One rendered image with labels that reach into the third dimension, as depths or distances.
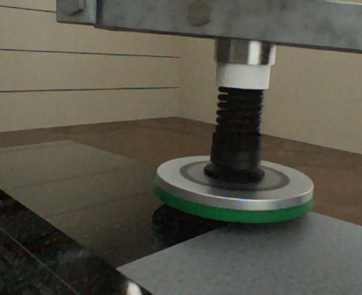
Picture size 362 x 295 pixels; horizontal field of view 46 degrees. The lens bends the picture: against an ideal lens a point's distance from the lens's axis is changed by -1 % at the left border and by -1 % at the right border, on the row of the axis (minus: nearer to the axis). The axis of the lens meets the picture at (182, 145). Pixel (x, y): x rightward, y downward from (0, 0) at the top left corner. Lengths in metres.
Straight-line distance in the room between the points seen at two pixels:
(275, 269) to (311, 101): 5.48
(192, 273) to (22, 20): 5.42
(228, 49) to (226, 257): 0.25
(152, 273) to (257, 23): 0.30
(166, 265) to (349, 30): 0.32
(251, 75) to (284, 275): 0.24
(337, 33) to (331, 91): 5.26
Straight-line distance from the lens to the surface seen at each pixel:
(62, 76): 6.02
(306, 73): 5.94
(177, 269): 0.44
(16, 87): 5.74
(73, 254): 0.49
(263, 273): 0.45
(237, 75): 0.55
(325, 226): 0.59
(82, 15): 0.55
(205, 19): 0.52
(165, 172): 0.59
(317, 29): 0.52
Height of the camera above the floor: 1.07
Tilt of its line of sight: 12 degrees down
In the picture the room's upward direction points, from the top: 3 degrees clockwise
